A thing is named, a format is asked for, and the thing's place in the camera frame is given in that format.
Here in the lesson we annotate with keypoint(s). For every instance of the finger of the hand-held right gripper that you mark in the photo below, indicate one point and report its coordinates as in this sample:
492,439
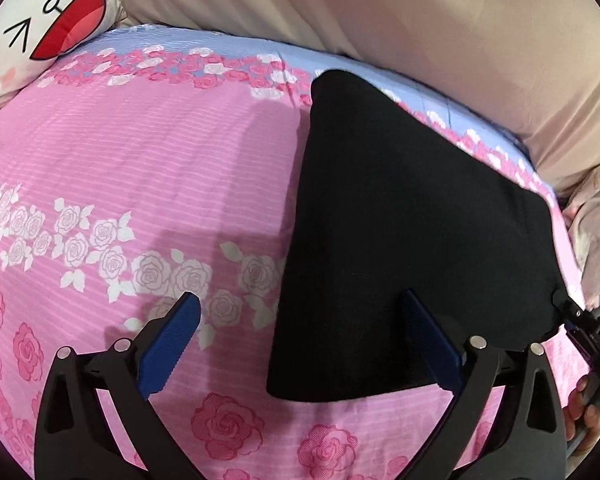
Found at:
569,306

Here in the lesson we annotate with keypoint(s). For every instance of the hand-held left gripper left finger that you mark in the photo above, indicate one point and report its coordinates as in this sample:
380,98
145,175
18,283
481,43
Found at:
172,340

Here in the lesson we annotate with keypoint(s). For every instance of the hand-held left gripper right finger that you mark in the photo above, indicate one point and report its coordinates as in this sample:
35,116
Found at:
432,345

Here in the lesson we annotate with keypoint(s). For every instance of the black pants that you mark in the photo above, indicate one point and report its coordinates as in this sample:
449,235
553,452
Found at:
405,235

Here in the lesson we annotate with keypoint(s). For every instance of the person's right hand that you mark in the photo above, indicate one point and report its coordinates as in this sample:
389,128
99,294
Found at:
587,420

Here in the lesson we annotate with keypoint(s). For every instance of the cream floral cloth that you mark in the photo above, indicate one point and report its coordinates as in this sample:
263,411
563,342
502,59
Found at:
597,220

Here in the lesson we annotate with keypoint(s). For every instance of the pink rose print bedsheet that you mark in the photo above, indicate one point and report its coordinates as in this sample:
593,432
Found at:
130,160

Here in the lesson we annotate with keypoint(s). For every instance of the cartoon face pillow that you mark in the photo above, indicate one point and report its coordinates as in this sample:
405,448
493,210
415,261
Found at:
55,20

